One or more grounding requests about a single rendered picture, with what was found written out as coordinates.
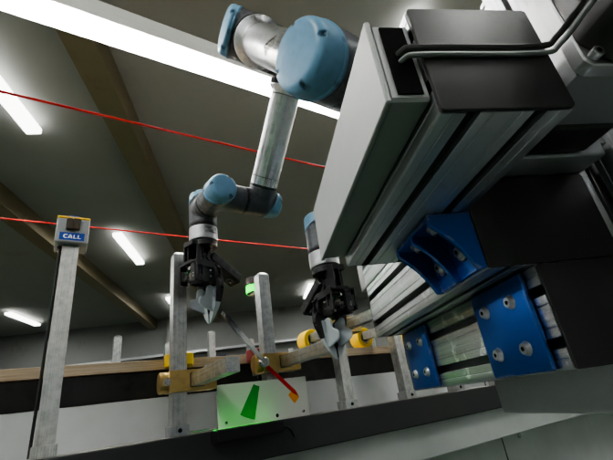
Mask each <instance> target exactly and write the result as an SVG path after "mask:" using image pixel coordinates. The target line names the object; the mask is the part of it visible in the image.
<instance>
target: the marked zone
mask: <svg viewBox="0 0 613 460"><path fill-rule="evenodd" d="M258 393H259V386H257V385H253V387H252V389H251V391H250V393H249V395H248V397H247V400H246V402H245V404H244V408H243V410H242V412H241V414H240V415H242V416H243V417H246V418H249V419H253V420H254V419H255V413H256V406H257V400H258Z"/></svg>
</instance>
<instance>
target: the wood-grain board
mask: <svg viewBox="0 0 613 460"><path fill-rule="evenodd" d="M384 353H390V346H379V347H365V348H349V349H347V354H348V356H360V355H372V354H384ZM233 356H239V358H240V364H250V363H248V362H246V354H245V355H230V356H215V357H201V358H193V366H191V367H187V369H190V368H201V367H204V364H208V363H210V364H212V363H214V362H216V361H218V360H220V359H222V358H224V357H233ZM324 358H332V355H331V354H328V355H325V356H322V357H319V358H317V359H324ZM40 370H41V367H36V368H21V369H6V370H0V382H18V381H31V380H39V375H40ZM165 370H168V369H165V368H164V360H156V361H126V362H112V363H96V364H81V365H66V366H65V368H64V375H63V378H67V377H79V376H92V375H104V374H116V373H129V372H141V371H165Z"/></svg>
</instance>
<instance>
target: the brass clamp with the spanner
mask: <svg viewBox="0 0 613 460"><path fill-rule="evenodd" d="M289 352H292V351H289ZM289 352H274V353H263V354H261V355H262V356H263V357H267V358H268V359H269V361H270V363H269V366H270V367H271V368H272V369H273V370H274V371H278V372H289V371H297V370H301V363H299V364H296V365H293V366H289V367H281V361H280V356H282V355H284V354H287V353H289ZM251 370H252V373H253V374H263V373H266V372H270V371H269V370H268V369H267V368H266V367H264V368H262V367H260V366H259V359H258V358H257V357H256V356H255V355H254V356H253V357H252V359H251Z"/></svg>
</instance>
